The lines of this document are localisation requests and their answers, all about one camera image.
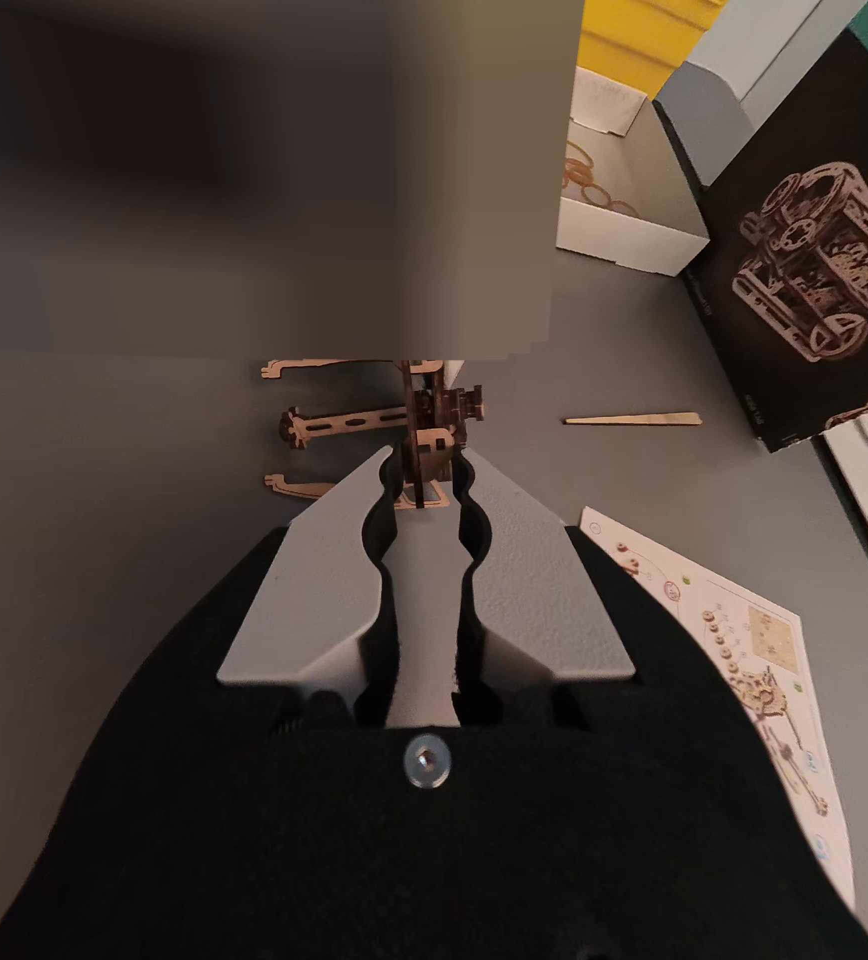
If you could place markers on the black model kit box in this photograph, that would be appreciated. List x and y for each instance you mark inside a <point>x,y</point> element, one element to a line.
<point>801,225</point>

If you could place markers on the dark wooden gear assembly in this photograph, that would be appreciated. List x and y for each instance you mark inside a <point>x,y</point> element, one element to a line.
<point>344,427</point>

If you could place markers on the tapered wooden stick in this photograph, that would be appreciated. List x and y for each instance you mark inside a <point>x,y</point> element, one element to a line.
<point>636,420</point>

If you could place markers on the wooden skid frame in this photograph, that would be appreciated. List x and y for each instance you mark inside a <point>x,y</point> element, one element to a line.
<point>314,366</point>

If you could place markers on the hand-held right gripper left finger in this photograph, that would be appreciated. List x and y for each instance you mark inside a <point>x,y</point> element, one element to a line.
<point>306,600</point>

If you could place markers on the yellow bin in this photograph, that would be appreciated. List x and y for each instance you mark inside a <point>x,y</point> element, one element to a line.
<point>636,37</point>

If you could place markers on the illustrated instruction booklet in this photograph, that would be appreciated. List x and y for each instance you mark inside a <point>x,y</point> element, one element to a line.
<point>734,645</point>

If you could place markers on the light flat wooden part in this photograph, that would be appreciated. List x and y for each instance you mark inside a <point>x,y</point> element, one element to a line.
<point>434,499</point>

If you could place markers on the thin dark wooden plate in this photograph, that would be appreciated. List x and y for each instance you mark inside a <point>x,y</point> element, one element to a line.
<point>412,465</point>

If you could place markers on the small rounded wooden part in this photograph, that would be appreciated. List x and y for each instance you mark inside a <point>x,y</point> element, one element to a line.
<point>435,450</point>

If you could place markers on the pile of tan rings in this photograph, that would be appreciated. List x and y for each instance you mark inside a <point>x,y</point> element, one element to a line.
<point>591,184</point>

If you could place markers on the pale grey box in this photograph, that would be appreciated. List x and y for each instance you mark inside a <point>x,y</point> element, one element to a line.
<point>711,105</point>

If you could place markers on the white cardboard box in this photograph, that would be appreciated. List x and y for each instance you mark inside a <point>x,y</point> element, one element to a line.
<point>629,244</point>

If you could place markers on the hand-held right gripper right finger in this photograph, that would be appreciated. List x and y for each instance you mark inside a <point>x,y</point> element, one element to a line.
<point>546,600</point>

